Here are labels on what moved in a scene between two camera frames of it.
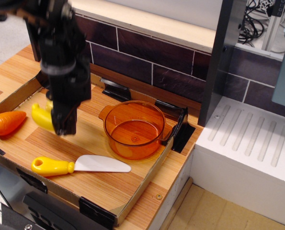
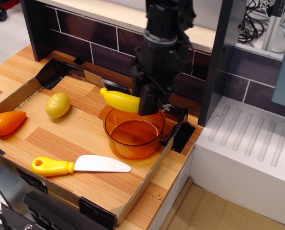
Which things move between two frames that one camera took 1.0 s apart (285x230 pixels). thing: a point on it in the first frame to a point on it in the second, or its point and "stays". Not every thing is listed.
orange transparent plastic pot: [136, 129] stays
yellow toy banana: [43, 117] to [126, 102]
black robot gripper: [69, 83] to [156, 64]
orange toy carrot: [4, 122] stays
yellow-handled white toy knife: [41, 166] stays
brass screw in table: [159, 196] stays
